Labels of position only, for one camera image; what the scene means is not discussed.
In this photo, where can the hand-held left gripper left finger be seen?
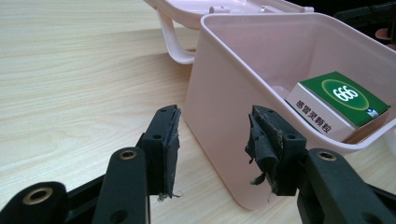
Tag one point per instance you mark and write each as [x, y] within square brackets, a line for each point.
[162, 146]

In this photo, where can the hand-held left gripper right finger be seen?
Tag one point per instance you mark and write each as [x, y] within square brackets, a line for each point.
[280, 149]

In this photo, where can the pink plastic storage box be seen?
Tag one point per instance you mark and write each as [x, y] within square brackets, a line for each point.
[236, 130]

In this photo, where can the green and white medicine box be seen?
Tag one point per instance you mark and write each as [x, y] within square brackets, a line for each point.
[339, 105]

